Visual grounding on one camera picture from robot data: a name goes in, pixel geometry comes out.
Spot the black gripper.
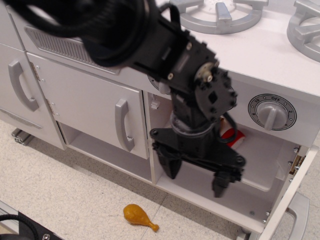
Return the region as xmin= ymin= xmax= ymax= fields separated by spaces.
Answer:
xmin=150 ymin=128 xmax=246 ymax=198

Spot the white toy oven door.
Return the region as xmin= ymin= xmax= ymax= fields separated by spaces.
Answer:
xmin=259 ymin=145 xmax=319 ymax=240

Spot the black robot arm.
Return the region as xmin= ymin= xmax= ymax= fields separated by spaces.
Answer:
xmin=7 ymin=0 xmax=246 ymax=198

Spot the grey right oven knob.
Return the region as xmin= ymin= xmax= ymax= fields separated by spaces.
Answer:
xmin=248 ymin=93 xmax=297 ymax=131

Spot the grey oven knob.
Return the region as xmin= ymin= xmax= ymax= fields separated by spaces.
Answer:
xmin=248 ymin=93 xmax=297 ymax=131
xmin=147 ymin=75 xmax=171 ymax=95

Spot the grey left oven knob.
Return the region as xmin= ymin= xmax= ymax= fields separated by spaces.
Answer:
xmin=147 ymin=75 xmax=171 ymax=95

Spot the red white toy sushi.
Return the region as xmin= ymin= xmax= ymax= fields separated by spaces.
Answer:
xmin=220 ymin=128 xmax=246 ymax=150

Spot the yellow toy chicken drumstick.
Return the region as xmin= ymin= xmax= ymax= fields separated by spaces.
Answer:
xmin=123 ymin=204 xmax=160 ymax=232

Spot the white cabinet door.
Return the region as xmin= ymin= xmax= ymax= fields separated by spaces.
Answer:
xmin=27 ymin=53 xmax=149 ymax=159

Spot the white toy kitchen body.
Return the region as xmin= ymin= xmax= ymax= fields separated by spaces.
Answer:
xmin=0 ymin=0 xmax=320 ymax=240

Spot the silver left stove burner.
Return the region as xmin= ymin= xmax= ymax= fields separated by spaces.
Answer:
xmin=170 ymin=0 xmax=269 ymax=35

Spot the silver stove burner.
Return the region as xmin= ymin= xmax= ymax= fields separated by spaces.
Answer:
xmin=170 ymin=0 xmax=269 ymax=35
xmin=286 ymin=0 xmax=320 ymax=62

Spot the silver right stove burner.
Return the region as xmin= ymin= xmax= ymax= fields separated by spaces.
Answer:
xmin=286 ymin=0 xmax=320 ymax=62

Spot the grey vent grille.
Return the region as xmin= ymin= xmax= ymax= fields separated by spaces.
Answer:
xmin=24 ymin=25 xmax=120 ymax=75

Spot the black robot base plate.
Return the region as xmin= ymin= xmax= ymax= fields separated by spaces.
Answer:
xmin=0 ymin=211 xmax=65 ymax=240

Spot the aluminium frame extrusion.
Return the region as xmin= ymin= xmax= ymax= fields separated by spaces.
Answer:
xmin=11 ymin=128 xmax=34 ymax=146

